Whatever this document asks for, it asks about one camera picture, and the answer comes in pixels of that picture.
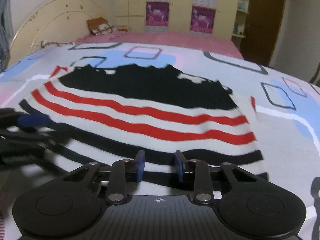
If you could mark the pink bedsheet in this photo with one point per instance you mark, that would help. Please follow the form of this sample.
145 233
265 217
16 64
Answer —
169 38

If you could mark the cream arched headboard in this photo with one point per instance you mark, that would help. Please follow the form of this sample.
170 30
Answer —
56 21

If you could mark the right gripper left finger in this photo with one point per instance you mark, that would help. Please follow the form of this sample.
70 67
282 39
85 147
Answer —
123 172

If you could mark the lower right purple poster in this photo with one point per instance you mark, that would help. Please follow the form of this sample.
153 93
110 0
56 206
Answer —
202 20

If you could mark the striped knit sweater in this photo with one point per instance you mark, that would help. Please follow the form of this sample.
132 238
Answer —
111 114

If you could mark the cream wardrobe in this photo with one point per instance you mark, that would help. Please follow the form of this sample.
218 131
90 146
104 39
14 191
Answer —
132 13

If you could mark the orange patterned pillow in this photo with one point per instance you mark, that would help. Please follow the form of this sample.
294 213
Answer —
100 26

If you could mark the floral pillow near headboard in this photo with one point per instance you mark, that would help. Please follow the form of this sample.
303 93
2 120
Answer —
45 44

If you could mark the grey hanging cloth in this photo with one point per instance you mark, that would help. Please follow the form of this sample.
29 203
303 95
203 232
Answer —
6 32

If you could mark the lower left purple poster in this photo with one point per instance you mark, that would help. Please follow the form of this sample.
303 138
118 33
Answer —
157 14

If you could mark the cream wall shelf unit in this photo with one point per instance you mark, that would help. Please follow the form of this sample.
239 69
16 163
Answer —
240 21

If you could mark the patterned grey bedsheet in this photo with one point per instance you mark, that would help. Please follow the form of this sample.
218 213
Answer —
283 113

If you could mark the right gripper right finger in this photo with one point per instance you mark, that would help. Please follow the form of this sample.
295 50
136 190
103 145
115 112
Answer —
195 173

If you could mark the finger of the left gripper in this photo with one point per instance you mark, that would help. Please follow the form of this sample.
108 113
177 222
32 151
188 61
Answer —
33 120
10 114

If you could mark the dark wooden door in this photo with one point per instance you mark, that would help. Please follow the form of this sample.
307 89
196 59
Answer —
261 31

